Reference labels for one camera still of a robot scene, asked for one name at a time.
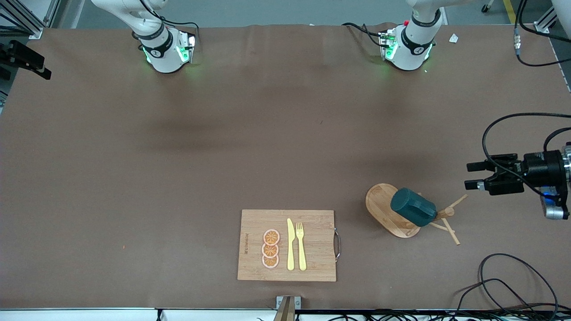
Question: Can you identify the teal cup with yellow inside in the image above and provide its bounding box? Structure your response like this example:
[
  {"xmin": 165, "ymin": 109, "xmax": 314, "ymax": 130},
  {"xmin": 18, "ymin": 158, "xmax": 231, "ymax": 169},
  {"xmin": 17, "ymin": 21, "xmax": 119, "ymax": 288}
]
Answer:
[{"xmin": 390, "ymin": 187, "xmax": 438, "ymax": 227}]

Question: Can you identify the wooden cup rack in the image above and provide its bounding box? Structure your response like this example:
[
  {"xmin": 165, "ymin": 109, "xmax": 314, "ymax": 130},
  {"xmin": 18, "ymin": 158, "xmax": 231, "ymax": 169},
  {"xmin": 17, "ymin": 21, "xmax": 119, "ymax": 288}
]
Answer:
[{"xmin": 365, "ymin": 183, "xmax": 469, "ymax": 246}]

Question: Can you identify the brown table cover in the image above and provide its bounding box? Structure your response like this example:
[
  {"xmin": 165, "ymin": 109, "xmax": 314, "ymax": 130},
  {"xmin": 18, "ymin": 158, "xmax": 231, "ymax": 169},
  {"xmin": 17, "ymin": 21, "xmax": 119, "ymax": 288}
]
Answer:
[{"xmin": 0, "ymin": 23, "xmax": 571, "ymax": 310}]

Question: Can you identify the yellow plastic fork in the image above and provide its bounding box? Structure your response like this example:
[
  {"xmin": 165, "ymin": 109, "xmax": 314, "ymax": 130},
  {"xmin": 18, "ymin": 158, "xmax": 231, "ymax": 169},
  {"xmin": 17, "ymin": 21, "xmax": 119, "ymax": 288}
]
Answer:
[{"xmin": 296, "ymin": 222, "xmax": 307, "ymax": 271}]

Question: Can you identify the yellow plastic knife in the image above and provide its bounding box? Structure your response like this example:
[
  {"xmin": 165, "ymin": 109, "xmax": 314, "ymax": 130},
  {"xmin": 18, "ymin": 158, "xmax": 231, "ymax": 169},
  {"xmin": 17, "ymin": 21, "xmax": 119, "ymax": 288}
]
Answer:
[{"xmin": 287, "ymin": 218, "xmax": 295, "ymax": 271}]

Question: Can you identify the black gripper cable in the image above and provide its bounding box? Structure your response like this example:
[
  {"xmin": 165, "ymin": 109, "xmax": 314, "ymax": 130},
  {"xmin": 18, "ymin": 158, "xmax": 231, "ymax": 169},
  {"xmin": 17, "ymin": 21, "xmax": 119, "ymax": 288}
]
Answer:
[{"xmin": 482, "ymin": 112, "xmax": 571, "ymax": 197}]

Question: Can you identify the aluminium frame post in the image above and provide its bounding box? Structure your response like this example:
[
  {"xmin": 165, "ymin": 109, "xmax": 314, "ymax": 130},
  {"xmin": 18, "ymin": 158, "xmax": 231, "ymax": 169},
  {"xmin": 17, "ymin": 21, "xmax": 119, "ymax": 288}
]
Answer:
[
  {"xmin": 534, "ymin": 0, "xmax": 571, "ymax": 34},
  {"xmin": 0, "ymin": 0, "xmax": 61, "ymax": 40}
]

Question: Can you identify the dark looped cable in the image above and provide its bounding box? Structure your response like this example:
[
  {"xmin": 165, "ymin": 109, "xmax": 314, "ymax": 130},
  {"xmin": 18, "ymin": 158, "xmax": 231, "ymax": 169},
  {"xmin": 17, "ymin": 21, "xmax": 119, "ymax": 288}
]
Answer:
[{"xmin": 479, "ymin": 253, "xmax": 559, "ymax": 321}]

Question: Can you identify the dark low cable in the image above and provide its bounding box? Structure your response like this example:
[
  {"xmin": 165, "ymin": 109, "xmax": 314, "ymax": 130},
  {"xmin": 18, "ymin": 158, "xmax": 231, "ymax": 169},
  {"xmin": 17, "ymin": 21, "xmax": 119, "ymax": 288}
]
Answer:
[{"xmin": 454, "ymin": 279, "xmax": 538, "ymax": 321}]

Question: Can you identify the black cable with silver connector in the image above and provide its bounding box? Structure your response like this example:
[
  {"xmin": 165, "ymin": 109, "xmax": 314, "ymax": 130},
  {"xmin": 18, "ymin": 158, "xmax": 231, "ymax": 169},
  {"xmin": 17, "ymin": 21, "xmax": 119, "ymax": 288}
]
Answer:
[{"xmin": 514, "ymin": 0, "xmax": 571, "ymax": 67}]

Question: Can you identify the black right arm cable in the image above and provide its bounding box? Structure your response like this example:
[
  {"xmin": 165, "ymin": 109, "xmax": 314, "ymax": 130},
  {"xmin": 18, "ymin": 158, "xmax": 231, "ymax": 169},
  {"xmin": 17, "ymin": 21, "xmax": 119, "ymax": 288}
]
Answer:
[{"xmin": 138, "ymin": 0, "xmax": 200, "ymax": 45}]

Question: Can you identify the black arm base cable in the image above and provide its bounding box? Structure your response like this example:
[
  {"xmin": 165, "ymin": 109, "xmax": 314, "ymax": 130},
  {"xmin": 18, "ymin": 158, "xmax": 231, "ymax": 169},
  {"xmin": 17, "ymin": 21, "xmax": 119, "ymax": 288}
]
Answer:
[{"xmin": 341, "ymin": 21, "xmax": 389, "ymax": 47}]

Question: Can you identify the bamboo cutting board with handle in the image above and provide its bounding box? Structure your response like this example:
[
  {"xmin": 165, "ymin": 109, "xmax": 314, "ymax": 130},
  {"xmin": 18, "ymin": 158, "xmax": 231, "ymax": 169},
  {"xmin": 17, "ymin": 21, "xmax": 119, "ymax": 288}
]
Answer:
[{"xmin": 237, "ymin": 210, "xmax": 341, "ymax": 282}]

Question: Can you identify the metal mount bracket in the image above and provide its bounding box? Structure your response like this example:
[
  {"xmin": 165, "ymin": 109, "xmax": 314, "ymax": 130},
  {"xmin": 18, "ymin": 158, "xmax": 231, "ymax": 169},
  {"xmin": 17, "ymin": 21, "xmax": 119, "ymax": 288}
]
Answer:
[{"xmin": 273, "ymin": 296, "xmax": 302, "ymax": 321}]

